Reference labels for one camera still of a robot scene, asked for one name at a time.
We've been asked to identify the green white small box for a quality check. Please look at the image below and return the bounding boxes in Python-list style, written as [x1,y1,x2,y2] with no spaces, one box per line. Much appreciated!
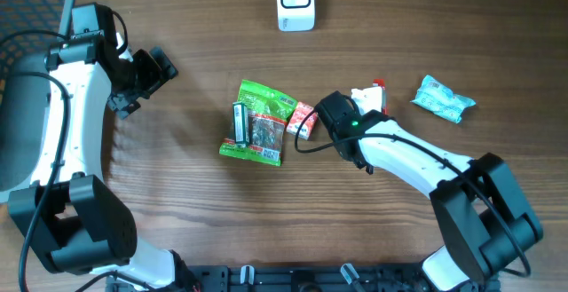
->
[233,101,250,147]

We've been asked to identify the green snack bag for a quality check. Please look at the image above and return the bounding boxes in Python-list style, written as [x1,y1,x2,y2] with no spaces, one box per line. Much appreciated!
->
[219,80,298,166]

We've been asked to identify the orange tissue pack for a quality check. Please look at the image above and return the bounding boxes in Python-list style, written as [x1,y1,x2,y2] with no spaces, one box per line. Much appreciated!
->
[286,102,318,139]

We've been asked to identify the red snack bar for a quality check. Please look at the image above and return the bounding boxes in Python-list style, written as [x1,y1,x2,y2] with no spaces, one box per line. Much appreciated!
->
[373,79,388,114]

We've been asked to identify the teal tissue pack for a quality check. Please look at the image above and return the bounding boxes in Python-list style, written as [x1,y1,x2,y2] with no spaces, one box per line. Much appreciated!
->
[412,75,476,123]

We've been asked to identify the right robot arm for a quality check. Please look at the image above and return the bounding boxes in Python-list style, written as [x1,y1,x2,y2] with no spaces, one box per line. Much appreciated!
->
[315,91,543,291]

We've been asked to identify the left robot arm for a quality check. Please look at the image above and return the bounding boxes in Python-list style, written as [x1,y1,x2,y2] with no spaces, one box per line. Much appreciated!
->
[8,3,201,291]

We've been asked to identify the white barcode scanner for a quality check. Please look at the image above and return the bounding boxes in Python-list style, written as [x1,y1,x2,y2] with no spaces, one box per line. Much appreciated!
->
[276,0,316,32]

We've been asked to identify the grey plastic mesh basket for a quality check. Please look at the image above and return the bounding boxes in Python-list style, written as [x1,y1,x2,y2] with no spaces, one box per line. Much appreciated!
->
[1,0,75,203]

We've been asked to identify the left black camera cable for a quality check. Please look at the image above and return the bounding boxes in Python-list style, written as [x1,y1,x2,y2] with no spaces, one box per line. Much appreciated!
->
[0,28,75,292]

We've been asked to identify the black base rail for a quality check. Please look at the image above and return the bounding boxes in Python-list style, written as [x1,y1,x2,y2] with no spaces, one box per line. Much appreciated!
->
[105,263,502,292]

